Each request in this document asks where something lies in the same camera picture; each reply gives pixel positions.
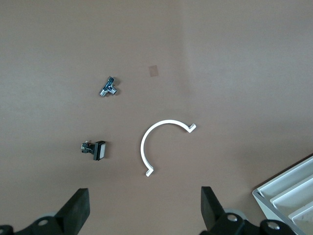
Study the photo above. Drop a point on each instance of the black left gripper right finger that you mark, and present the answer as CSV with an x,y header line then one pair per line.
x,y
212,215

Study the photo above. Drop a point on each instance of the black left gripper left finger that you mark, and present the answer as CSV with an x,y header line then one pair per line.
x,y
73,215

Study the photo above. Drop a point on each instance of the white plastic drawer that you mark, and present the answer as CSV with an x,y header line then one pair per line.
x,y
305,218
288,181
298,195

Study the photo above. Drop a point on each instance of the white plastic drawer cabinet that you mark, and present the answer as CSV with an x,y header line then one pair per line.
x,y
266,204

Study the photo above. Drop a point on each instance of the small blue potentiometer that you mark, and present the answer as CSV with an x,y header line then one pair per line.
x,y
107,88

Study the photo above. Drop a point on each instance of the small brown tape patch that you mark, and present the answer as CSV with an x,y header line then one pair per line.
x,y
153,71

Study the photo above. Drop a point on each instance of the black rectangular button switch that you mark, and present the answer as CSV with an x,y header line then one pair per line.
x,y
99,150

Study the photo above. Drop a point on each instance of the white curved plastic bracket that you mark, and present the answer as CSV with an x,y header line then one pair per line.
x,y
142,149

